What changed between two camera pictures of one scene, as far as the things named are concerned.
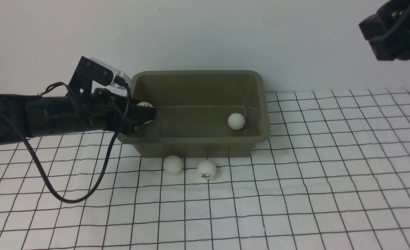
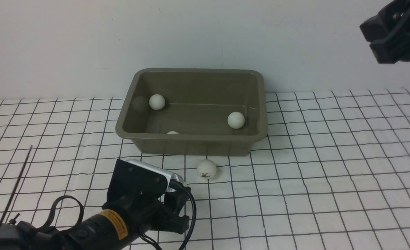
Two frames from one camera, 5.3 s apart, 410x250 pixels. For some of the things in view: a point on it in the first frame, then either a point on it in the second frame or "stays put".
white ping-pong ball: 236,121 stays put
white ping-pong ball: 145,103 -> 157,102
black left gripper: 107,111 -> 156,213
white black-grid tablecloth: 341,170 stays put
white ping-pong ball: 206,169 stays put
